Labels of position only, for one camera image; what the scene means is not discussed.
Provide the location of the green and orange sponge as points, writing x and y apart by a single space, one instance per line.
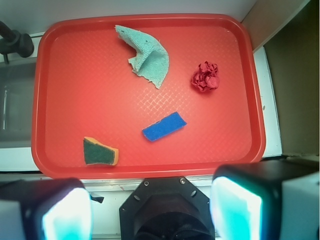
97 153

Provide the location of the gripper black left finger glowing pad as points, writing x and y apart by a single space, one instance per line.
56 209

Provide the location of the steel sink basin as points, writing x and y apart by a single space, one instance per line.
17 81

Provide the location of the crumpled red paper ball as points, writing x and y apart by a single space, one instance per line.
206 77

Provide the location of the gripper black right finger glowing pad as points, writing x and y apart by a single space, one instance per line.
267 200

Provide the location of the teal cloth rag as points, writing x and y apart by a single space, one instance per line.
151 60

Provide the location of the black faucet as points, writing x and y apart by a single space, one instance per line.
12 41

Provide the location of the red plastic tray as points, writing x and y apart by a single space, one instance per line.
85 87

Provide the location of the blue sponge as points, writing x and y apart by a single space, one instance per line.
164 127

